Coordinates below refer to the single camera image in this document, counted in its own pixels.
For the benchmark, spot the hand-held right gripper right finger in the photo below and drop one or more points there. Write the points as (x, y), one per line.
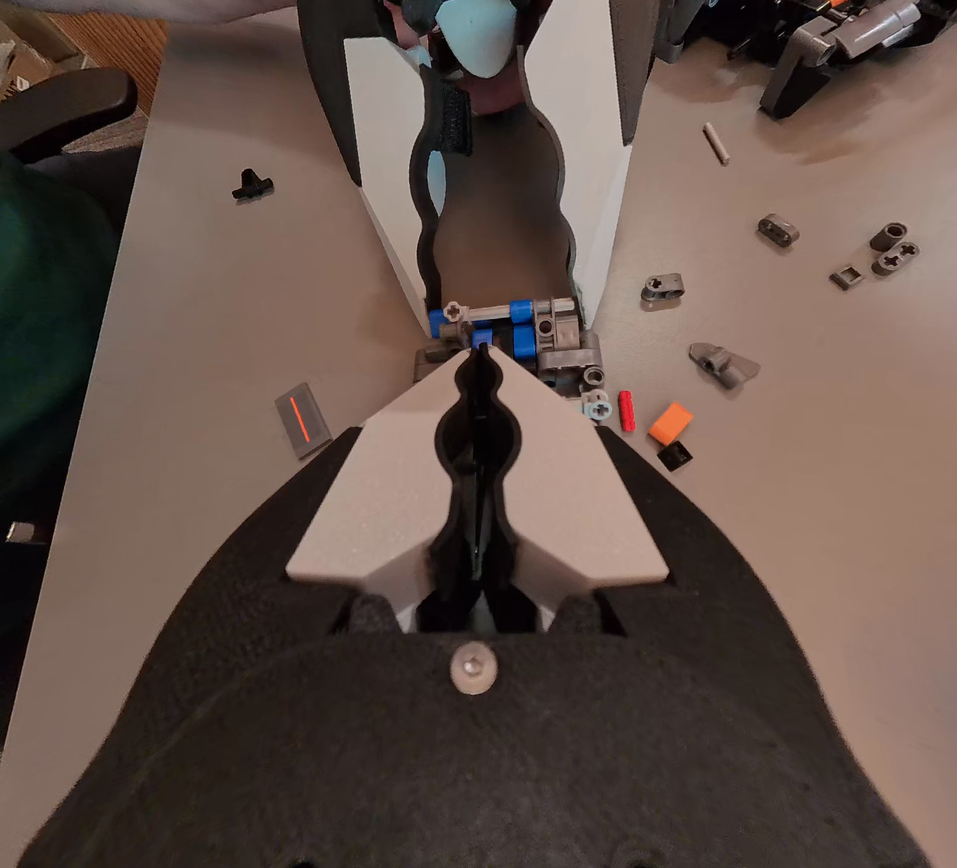
(590, 509)

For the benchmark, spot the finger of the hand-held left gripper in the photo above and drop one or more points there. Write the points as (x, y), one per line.
(381, 135)
(590, 98)

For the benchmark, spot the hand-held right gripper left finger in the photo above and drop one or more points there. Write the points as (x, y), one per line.
(366, 509)

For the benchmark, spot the dark grey lego wing assembly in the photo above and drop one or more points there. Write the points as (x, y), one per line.
(557, 337)

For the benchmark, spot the small black lego piece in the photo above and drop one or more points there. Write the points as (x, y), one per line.
(675, 457)

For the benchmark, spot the red lego pin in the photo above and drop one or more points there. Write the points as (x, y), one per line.
(627, 410)

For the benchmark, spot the light grey lego axle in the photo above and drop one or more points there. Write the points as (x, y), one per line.
(715, 143)

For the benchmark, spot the black t-shaped lego connector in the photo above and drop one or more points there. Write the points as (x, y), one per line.
(253, 186)

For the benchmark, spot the grey angled lego piece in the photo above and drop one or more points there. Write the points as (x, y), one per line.
(721, 363)

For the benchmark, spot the grey lego axle connector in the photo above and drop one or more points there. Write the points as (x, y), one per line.
(662, 288)

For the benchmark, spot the grey curved lego piece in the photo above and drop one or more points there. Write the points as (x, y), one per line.
(777, 230)

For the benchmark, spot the grey lego double connector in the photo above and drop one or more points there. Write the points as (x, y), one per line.
(895, 249)

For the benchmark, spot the grey tile with orange stripe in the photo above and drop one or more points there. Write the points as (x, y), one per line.
(310, 427)

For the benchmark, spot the dark office chair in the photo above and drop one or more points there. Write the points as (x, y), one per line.
(67, 105)

